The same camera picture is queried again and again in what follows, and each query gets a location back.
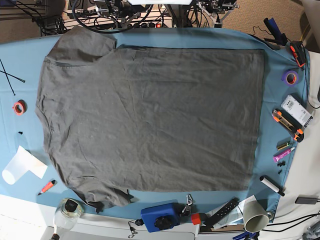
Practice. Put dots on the dark grey T-shirt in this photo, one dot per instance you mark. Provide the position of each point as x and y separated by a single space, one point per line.
148 119

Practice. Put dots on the blue table cloth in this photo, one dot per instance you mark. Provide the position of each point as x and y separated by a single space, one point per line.
24 59

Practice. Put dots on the silver carabiner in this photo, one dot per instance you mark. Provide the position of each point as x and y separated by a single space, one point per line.
189 200

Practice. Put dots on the blue box with knob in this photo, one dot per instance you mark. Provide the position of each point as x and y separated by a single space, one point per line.
160 218

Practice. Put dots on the black power strip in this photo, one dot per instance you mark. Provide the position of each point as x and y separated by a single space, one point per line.
147 25

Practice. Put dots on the red cube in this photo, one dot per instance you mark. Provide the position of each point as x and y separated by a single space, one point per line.
196 219

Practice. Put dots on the black remote control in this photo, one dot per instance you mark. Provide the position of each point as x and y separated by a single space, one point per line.
221 213

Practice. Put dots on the white marker black cap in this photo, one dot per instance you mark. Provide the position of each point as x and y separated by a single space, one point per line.
272 186

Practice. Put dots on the purple white glue tube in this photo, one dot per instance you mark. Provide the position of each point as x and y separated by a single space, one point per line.
281 155

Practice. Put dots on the paper sheets under remote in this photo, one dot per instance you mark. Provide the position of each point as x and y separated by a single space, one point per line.
234 216

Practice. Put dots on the orange marker pen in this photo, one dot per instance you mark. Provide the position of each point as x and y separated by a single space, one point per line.
48 186

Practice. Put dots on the small black screws cluster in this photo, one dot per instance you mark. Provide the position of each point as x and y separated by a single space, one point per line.
281 164

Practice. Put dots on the white electronic device box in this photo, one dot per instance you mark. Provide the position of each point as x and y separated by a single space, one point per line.
296 110

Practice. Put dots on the orange black utility knife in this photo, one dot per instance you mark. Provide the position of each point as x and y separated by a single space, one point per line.
295 132

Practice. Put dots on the clear glass bottle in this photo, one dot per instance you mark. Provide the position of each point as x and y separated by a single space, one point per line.
66 216

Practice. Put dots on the grey-green mug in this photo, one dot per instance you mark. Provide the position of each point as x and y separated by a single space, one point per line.
255 217

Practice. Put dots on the purple tape roll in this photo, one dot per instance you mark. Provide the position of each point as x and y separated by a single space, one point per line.
290 78

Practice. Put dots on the red tape roll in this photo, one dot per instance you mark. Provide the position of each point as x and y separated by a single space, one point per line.
19 107

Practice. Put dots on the blue black clamp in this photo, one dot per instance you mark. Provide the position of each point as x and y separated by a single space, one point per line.
279 38

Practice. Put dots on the orange black clamp tool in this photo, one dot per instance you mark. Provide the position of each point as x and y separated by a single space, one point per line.
298 52

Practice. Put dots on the black power adapter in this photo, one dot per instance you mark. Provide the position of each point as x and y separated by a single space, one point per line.
302 200

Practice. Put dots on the black lanyard clip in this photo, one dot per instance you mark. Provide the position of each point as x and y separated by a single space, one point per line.
133 232

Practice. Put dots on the black cable tie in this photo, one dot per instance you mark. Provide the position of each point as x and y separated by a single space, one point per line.
7 77
12 76

